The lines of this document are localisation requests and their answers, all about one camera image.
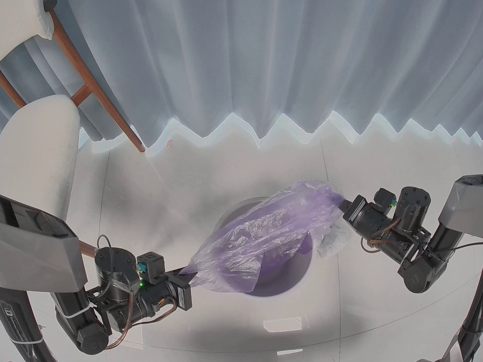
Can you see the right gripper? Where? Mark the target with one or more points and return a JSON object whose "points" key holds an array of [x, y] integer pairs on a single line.
{"points": [[368, 219]]}

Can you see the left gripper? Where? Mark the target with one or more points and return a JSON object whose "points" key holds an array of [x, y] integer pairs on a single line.
{"points": [[158, 298]]}

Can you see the purple plastic bag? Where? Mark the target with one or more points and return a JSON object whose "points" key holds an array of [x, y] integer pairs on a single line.
{"points": [[264, 240]]}

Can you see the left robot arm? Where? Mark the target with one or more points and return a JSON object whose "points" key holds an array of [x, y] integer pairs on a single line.
{"points": [[37, 247]]}

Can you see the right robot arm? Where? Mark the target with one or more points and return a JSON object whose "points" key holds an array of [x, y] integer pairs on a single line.
{"points": [[464, 206]]}

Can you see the white trash bin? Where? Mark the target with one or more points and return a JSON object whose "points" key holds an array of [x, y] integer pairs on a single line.
{"points": [[236, 217]]}

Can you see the white cushioned wooden chair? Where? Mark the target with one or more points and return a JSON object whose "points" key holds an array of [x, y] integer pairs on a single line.
{"points": [[37, 145]]}

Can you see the pale blue curtain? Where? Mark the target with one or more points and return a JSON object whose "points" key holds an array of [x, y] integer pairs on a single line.
{"points": [[264, 51]]}

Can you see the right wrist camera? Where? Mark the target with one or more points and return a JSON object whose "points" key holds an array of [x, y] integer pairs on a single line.
{"points": [[383, 198]]}

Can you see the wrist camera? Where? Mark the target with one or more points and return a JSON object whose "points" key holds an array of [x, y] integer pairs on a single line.
{"points": [[151, 264], [383, 198]]}

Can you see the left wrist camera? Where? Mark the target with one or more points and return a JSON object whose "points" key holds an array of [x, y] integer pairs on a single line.
{"points": [[151, 264]]}

